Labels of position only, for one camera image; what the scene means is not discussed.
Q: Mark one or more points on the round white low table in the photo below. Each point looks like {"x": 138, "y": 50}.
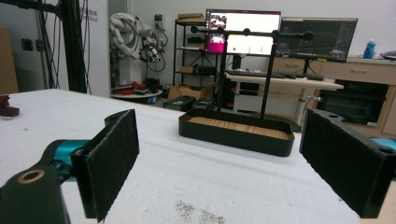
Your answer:
{"x": 137, "y": 94}

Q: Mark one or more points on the black keyboard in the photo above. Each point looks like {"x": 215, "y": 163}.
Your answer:
{"x": 249, "y": 73}

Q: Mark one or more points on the light wooden desk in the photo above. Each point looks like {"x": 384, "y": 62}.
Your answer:
{"x": 280, "y": 81}

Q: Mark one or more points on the cardboard box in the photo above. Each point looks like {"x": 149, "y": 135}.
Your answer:
{"x": 190, "y": 92}

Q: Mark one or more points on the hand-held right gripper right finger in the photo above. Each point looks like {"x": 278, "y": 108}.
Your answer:
{"x": 342, "y": 161}

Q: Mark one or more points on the dark red cloth item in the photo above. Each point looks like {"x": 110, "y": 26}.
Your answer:
{"x": 7, "y": 107}

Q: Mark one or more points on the monitor with dark screen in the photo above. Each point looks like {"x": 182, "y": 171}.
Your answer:
{"x": 317, "y": 39}

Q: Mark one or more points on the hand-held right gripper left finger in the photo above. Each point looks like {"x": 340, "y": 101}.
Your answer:
{"x": 109, "y": 161}

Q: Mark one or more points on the black jewelry stand with tray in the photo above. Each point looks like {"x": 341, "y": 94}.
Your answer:
{"x": 239, "y": 130}

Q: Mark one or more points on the monitor with white screen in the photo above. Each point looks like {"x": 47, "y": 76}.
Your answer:
{"x": 246, "y": 31}

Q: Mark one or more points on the black metal frame post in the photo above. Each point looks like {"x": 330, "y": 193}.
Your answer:
{"x": 73, "y": 46}

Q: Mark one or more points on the wooden cabinet with drawers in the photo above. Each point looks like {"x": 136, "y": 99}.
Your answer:
{"x": 358, "y": 93}

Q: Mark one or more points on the black box on floor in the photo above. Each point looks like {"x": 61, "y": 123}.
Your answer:
{"x": 180, "y": 103}

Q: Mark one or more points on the blue plastic bottle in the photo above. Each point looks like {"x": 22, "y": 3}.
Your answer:
{"x": 370, "y": 49}

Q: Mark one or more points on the black metal shelf rack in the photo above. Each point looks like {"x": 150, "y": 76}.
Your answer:
{"x": 190, "y": 53}

